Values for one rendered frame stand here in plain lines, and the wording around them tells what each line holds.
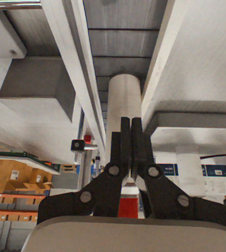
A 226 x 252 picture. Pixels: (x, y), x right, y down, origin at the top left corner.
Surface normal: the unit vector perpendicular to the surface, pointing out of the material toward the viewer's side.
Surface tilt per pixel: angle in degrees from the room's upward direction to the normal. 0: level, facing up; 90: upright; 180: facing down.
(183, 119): 90
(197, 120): 90
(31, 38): 0
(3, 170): 90
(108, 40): 0
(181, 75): 0
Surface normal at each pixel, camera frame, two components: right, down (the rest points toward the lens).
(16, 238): 0.15, -0.37
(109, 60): -0.04, 0.92
